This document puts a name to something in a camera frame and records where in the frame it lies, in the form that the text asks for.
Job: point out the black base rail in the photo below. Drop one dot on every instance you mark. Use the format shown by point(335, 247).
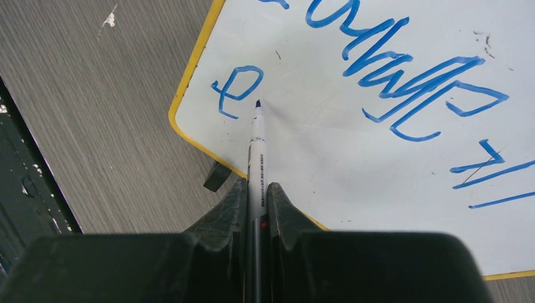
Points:
point(32, 203)

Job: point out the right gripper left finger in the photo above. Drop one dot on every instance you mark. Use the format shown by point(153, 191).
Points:
point(200, 264)

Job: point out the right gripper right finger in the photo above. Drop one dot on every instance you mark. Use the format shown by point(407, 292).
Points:
point(314, 265)

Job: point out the whiteboard marker pen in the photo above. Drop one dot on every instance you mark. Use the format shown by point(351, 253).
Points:
point(257, 267)

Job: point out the yellow framed whiteboard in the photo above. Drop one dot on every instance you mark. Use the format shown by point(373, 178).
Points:
point(379, 115)

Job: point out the metal wire whiteboard stand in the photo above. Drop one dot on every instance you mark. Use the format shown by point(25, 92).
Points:
point(217, 176)

